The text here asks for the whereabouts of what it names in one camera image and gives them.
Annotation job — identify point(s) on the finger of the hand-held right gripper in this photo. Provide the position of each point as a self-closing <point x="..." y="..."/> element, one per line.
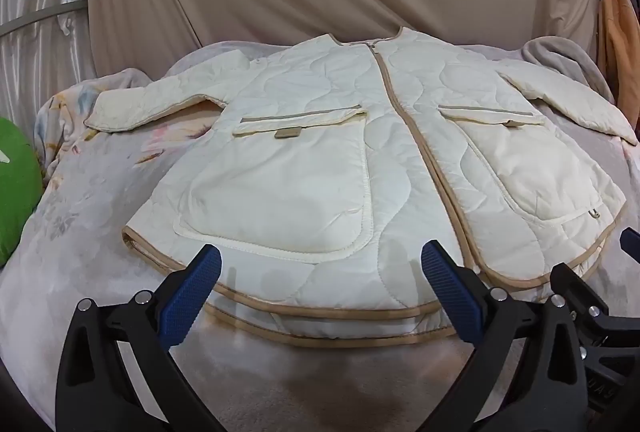
<point x="631" y="244"/>
<point x="582" y="294"/>

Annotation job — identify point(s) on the grey metal rail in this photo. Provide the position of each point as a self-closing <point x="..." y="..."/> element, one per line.
<point x="42" y="16"/>

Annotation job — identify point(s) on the floral fleece blanket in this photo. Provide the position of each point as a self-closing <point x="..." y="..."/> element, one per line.
<point x="90" y="222"/>

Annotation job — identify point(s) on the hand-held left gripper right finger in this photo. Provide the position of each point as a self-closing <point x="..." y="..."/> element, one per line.
<point x="450" y="287"/>

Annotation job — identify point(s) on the silver striped curtain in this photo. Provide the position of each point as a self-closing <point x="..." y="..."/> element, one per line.
<point x="45" y="51"/>

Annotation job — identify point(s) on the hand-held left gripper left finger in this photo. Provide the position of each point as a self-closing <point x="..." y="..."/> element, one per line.
<point x="192" y="284"/>

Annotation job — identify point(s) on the cream quilted jacket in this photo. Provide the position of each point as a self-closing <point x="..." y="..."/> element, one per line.
<point x="320" y="151"/>

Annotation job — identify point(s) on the orange hanging cloth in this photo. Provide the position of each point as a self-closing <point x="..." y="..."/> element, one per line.
<point x="620" y="41"/>

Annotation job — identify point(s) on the green cushion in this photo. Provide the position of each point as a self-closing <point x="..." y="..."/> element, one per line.
<point x="15" y="182"/>

